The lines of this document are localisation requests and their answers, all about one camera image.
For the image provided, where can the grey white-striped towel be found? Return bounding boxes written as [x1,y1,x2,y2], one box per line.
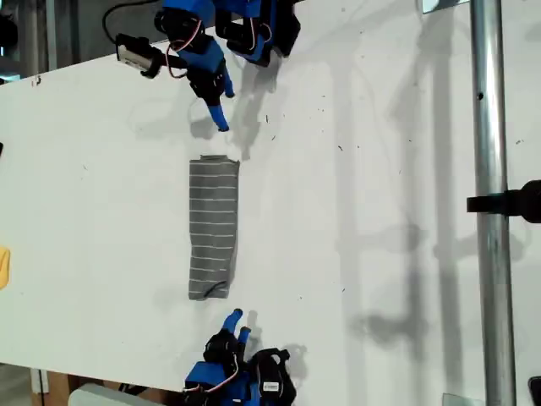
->
[188,154,241,302]

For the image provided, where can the white box under table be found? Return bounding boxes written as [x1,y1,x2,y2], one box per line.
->
[67,382,168,406]

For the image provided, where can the wooden table leg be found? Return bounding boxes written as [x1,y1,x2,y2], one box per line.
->
[45,372,71,406]

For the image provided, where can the white table leg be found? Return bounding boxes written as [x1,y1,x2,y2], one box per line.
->
[30,368,50,395]

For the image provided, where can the dark round object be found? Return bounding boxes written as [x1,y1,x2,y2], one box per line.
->
[0,14,19,52]

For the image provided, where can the yellow object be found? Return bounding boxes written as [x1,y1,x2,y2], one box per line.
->
[0,246,12,291]

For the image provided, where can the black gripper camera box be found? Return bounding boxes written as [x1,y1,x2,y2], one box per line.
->
[114,32,153,71]
[252,347,298,403]

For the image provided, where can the short black camera stalk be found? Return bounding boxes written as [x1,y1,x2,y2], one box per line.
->
[141,48,189,80]

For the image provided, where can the black camera cable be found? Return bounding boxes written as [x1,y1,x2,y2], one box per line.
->
[102,0,166,42]

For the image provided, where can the grey metal frame bar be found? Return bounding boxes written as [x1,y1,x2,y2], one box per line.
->
[45,0,58,71]

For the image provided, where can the steel post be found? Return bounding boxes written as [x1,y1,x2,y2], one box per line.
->
[468,0,518,406]

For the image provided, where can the black post clamp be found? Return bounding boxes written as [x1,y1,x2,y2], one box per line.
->
[466,179,541,225]

